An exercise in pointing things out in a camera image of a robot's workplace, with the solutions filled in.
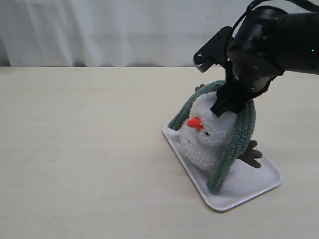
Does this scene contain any white rectangular plastic tray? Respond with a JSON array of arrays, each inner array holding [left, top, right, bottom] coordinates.
[[162, 123, 283, 212]]

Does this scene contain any white plush snowman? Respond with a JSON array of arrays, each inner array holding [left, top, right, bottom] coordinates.
[[179, 84, 262, 173]]

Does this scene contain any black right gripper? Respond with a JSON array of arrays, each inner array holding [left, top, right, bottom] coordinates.
[[210, 6, 285, 117]]

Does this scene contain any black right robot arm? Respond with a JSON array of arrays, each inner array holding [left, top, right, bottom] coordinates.
[[211, 6, 319, 117]]

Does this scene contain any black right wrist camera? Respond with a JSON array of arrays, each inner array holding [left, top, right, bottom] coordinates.
[[193, 26, 233, 73]]

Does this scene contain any white backdrop curtain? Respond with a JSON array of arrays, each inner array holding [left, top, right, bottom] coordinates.
[[0, 0, 249, 67]]

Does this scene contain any green fuzzy scarf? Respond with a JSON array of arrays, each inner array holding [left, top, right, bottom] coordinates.
[[168, 80, 261, 195]]

